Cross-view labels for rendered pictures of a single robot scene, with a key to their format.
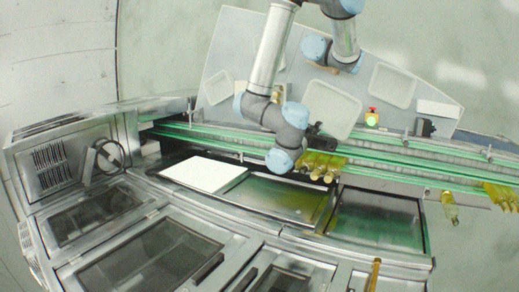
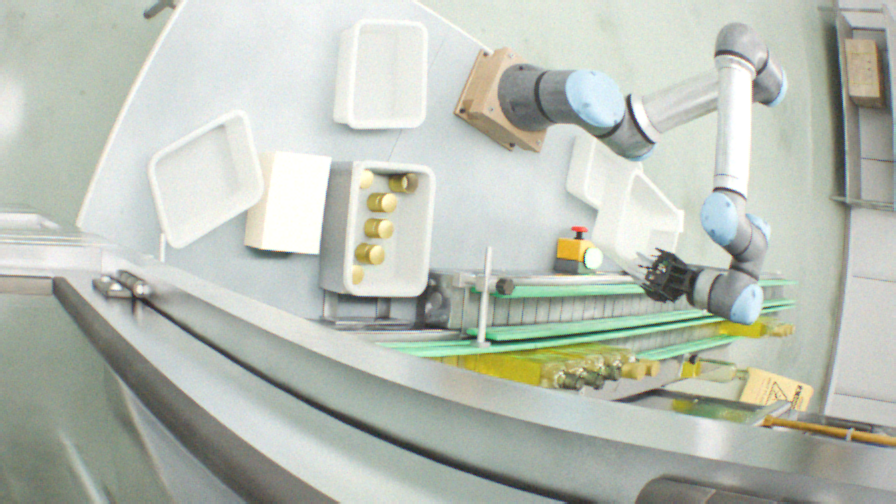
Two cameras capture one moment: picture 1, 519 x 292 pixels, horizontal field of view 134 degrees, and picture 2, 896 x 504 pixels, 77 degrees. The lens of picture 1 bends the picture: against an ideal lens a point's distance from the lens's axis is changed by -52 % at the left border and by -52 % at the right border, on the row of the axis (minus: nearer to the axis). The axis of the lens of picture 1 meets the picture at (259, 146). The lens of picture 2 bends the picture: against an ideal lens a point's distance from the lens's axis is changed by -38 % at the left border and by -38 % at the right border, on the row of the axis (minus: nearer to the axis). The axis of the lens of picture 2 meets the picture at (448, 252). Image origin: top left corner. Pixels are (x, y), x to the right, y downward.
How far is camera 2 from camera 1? 1.49 m
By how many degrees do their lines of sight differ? 71
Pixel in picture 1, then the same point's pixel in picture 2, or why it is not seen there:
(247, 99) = (742, 209)
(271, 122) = (757, 244)
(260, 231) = not seen: hidden behind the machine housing
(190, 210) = not seen: outside the picture
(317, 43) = (614, 95)
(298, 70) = (423, 132)
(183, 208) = not seen: outside the picture
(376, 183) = (607, 388)
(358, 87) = (545, 181)
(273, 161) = (756, 304)
